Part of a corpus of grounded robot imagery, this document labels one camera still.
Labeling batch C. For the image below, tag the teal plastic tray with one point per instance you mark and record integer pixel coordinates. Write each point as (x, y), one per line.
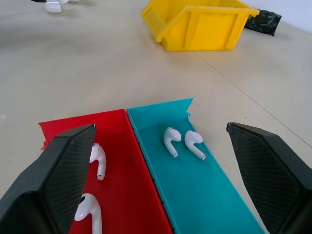
(195, 190)

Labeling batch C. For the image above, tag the yellow plastic bin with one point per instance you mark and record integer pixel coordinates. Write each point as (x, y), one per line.
(207, 29)

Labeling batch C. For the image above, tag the white object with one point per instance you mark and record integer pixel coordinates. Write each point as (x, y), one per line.
(52, 6)

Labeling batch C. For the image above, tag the black plastic bag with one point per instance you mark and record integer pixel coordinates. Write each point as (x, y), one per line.
(265, 22)

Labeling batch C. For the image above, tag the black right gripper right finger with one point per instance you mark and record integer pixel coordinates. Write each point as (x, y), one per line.
(275, 185)

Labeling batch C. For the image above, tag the white earbud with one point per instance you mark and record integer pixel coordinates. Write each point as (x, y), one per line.
(192, 140)
(100, 158)
(169, 139)
(90, 209)

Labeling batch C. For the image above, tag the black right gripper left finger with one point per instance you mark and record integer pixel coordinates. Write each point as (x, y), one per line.
(36, 190)

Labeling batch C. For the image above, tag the red plastic tray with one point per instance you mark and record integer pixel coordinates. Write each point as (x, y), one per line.
(122, 170)

